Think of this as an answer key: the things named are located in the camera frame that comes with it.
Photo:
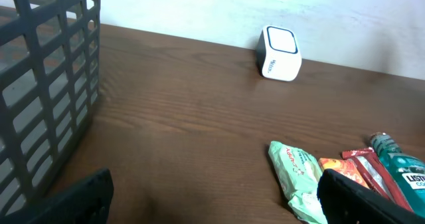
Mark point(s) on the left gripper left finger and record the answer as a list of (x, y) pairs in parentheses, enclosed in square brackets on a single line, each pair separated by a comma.
[(87, 201)]

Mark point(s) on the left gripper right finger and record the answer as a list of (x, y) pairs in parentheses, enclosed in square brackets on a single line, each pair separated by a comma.
[(345, 201)]

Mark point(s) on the orange snack bar wrapper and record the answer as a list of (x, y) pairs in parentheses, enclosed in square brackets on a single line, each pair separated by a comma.
[(376, 176)]

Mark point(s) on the mint green wipes pack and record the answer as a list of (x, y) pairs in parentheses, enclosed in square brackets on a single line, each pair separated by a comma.
[(298, 173)]

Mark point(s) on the teal Listerine mouthwash bottle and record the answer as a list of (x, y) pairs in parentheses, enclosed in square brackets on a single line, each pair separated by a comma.
[(406, 170)]

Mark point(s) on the small orange snack packet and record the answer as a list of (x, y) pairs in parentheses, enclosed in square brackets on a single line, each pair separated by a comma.
[(344, 167)]

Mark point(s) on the white barcode scanner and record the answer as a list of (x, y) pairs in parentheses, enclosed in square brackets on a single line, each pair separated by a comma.
[(277, 54)]

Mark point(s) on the grey plastic mesh basket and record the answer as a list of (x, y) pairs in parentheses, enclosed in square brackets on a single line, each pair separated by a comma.
[(50, 59)]

